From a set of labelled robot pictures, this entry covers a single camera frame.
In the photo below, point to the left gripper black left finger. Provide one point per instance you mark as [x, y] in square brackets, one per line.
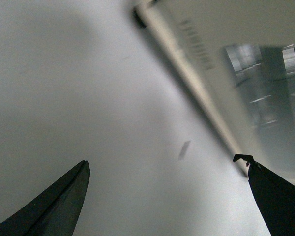
[55, 211]

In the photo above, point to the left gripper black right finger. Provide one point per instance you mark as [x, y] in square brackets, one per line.
[274, 196]

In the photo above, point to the glass oven door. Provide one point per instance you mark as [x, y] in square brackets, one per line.
[248, 73]

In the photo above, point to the small dark table scrap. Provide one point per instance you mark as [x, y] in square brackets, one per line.
[184, 150]

